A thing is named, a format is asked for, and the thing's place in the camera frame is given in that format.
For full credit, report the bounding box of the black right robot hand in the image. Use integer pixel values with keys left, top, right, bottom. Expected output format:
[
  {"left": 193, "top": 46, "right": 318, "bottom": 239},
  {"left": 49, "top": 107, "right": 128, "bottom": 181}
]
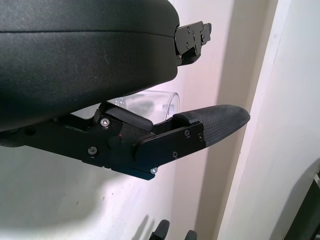
[{"left": 149, "top": 219, "right": 199, "bottom": 240}]

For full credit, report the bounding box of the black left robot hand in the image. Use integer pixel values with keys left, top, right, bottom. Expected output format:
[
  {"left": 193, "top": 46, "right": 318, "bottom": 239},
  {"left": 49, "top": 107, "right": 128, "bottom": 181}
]
[{"left": 0, "top": 0, "right": 251, "bottom": 182}]

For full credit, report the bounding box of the clear plastic cup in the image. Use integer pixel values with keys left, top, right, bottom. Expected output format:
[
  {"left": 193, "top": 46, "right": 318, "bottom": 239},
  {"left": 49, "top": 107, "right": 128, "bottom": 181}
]
[{"left": 107, "top": 89, "right": 182, "bottom": 126}]

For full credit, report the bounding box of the black rounded object white tag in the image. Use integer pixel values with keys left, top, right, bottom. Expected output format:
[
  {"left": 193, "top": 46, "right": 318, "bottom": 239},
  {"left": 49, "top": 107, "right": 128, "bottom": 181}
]
[{"left": 307, "top": 156, "right": 320, "bottom": 240}]

